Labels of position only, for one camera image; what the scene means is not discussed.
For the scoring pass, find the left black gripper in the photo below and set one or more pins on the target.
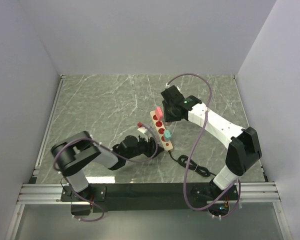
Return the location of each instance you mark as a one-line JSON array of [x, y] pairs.
[[150, 146]]

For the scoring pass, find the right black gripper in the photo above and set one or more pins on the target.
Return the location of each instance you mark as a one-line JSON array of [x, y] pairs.
[[167, 118]]

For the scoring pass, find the pink square plug adapter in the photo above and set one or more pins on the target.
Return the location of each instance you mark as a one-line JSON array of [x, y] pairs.
[[158, 113]]

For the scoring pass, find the beige power strip red sockets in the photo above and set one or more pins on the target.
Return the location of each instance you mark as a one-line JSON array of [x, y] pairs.
[[160, 131]]

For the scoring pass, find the teal plug adapter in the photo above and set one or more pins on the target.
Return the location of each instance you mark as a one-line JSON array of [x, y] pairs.
[[167, 135]]

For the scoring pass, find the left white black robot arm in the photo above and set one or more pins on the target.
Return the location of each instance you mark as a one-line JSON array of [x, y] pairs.
[[74, 153]]

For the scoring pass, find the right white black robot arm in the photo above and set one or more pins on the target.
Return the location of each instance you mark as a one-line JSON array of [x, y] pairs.
[[242, 144]]

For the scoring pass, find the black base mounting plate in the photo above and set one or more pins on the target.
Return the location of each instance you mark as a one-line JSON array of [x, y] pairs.
[[149, 196]]

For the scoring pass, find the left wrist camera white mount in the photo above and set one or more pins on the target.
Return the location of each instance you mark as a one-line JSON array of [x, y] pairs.
[[144, 132]]

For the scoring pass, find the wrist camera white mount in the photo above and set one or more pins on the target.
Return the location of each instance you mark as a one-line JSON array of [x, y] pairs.
[[168, 86], [144, 132]]

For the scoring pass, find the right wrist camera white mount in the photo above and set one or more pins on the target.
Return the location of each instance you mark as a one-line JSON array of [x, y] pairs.
[[168, 86]]

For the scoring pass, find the aluminium extrusion rail front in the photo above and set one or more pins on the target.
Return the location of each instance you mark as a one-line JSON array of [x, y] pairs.
[[250, 192]]

